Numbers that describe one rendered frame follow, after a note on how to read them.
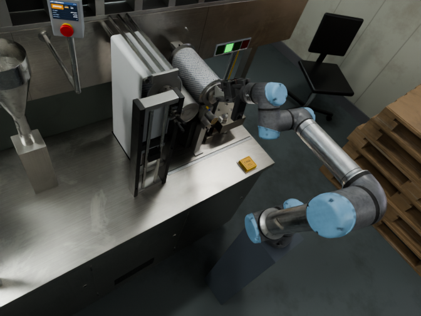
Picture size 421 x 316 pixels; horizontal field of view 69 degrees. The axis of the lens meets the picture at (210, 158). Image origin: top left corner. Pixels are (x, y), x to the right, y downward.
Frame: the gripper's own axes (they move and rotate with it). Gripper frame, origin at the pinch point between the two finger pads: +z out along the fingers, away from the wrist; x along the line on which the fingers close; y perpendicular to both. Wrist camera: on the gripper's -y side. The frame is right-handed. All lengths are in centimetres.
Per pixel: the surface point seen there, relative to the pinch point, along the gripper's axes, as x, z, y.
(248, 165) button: -16.1, 6.2, -39.5
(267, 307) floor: -23, 17, -151
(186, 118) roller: 10.4, 11.6, -7.1
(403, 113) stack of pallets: -155, -7, -52
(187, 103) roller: 11.8, 5.7, 0.4
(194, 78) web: 4.1, 8.3, 9.1
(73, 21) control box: 53, -21, 33
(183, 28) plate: -4.9, 23.0, 29.7
